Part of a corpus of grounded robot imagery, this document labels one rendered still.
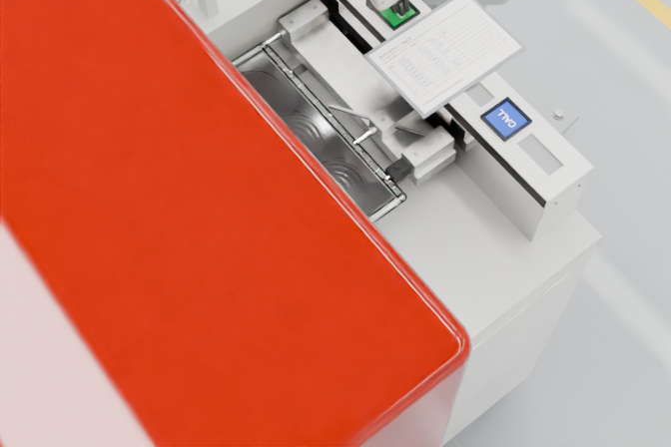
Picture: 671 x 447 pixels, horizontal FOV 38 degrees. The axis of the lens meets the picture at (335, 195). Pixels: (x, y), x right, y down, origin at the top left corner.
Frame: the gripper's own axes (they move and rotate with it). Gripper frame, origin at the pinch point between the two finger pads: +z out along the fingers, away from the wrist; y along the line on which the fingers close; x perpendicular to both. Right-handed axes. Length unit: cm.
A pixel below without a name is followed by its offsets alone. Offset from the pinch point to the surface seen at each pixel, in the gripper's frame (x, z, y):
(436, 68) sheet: -12.5, 1.5, -2.9
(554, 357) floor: -45, 99, -6
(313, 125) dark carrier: -5.6, 3.8, -22.9
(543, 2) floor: 33, 114, 62
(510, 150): -30.3, 1.6, -3.7
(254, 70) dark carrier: 8.8, 3.5, -24.1
